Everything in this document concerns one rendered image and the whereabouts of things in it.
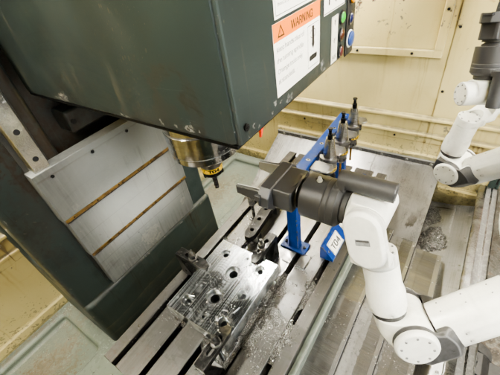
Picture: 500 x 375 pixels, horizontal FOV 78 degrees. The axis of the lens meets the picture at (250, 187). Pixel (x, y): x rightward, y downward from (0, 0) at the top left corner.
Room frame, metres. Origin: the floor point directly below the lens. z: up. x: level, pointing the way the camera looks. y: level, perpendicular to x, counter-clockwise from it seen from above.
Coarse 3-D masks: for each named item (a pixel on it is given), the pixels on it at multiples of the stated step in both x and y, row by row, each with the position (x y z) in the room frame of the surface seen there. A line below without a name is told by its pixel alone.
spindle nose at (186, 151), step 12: (168, 132) 0.54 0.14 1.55; (168, 144) 0.56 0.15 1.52; (180, 144) 0.53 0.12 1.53; (192, 144) 0.52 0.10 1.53; (204, 144) 0.52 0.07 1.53; (216, 144) 0.52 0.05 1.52; (180, 156) 0.53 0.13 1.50; (192, 156) 0.52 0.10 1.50; (204, 156) 0.52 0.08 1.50; (216, 156) 0.52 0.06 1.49; (228, 156) 0.54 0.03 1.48
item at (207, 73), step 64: (0, 0) 0.70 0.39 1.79; (64, 0) 0.56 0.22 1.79; (128, 0) 0.46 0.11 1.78; (192, 0) 0.39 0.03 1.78; (256, 0) 0.43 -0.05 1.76; (320, 0) 0.58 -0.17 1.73; (64, 64) 0.62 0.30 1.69; (128, 64) 0.49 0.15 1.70; (192, 64) 0.40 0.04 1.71; (256, 64) 0.42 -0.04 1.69; (320, 64) 0.58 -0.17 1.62; (192, 128) 0.43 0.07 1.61; (256, 128) 0.41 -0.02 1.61
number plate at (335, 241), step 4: (336, 232) 0.72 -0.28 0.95; (332, 236) 0.70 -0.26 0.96; (336, 236) 0.71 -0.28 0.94; (340, 236) 0.71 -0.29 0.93; (332, 240) 0.69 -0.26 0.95; (336, 240) 0.69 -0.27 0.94; (340, 240) 0.70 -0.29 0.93; (328, 244) 0.67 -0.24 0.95; (332, 244) 0.68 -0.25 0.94; (336, 244) 0.68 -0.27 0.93; (340, 244) 0.69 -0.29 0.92; (332, 248) 0.66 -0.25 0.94; (336, 248) 0.67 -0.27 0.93; (336, 252) 0.66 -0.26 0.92
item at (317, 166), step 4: (312, 164) 0.80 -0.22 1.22; (316, 164) 0.79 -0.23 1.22; (320, 164) 0.79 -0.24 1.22; (324, 164) 0.79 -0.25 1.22; (328, 164) 0.78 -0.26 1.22; (332, 164) 0.78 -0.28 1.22; (312, 168) 0.78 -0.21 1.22; (316, 168) 0.78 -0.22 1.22; (320, 168) 0.77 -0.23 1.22; (324, 168) 0.77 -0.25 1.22; (328, 168) 0.76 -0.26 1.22; (332, 168) 0.76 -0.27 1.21; (320, 172) 0.76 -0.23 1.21; (324, 172) 0.75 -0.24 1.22; (328, 172) 0.75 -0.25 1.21
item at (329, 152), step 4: (328, 140) 0.81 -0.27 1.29; (332, 140) 0.81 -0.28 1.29; (324, 144) 0.82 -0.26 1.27; (328, 144) 0.81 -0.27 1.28; (332, 144) 0.81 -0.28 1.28; (324, 148) 0.82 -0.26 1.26; (328, 148) 0.81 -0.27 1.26; (332, 148) 0.81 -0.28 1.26; (324, 152) 0.82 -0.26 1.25; (328, 152) 0.81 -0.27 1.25; (332, 152) 0.80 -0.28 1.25; (324, 156) 0.81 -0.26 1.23; (328, 156) 0.80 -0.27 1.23; (332, 156) 0.80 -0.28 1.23
